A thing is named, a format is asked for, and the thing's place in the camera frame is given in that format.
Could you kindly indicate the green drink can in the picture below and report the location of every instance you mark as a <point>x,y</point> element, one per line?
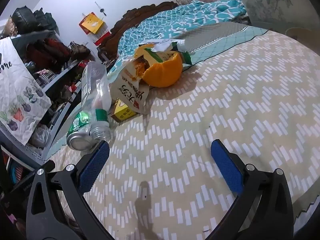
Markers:
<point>80,130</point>

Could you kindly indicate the beige waste bin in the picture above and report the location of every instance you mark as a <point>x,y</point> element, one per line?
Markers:
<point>300,32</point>

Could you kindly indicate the white printed cloth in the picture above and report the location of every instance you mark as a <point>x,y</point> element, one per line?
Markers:
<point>15,87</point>

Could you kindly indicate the brown paper food bag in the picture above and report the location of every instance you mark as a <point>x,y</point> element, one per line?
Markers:
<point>127,85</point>

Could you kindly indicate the clear plastic bottle green label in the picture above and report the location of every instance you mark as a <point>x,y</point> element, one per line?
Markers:
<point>96,85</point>

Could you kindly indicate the red clothing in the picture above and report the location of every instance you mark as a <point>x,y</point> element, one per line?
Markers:
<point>47,52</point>

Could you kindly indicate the small yellow box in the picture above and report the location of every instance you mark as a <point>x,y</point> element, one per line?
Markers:
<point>122,111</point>

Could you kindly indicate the green white wrapper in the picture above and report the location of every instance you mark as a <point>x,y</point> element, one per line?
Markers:
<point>180,46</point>

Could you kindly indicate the red yellow wall calendar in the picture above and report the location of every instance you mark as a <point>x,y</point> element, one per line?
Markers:
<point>93,25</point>

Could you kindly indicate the black bag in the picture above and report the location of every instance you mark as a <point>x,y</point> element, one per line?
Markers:
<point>46,20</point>
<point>23,20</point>

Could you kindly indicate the grey metal shelf rack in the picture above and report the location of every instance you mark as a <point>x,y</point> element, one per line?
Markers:
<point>62,72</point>

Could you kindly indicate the grey plastic bag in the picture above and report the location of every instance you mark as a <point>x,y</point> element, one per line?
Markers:
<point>40,137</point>

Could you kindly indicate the orange peel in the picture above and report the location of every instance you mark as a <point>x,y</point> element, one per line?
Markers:
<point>162,75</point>

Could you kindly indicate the carved wooden headboard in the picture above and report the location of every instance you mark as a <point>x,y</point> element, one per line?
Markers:
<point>117,25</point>

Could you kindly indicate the teal patterned quilt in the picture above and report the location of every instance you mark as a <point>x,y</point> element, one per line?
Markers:
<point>175,22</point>

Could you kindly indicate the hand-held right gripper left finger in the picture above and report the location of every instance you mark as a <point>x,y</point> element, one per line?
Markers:
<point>95,165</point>

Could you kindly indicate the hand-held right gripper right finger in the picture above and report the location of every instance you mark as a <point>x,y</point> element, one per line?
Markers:
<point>226,165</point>

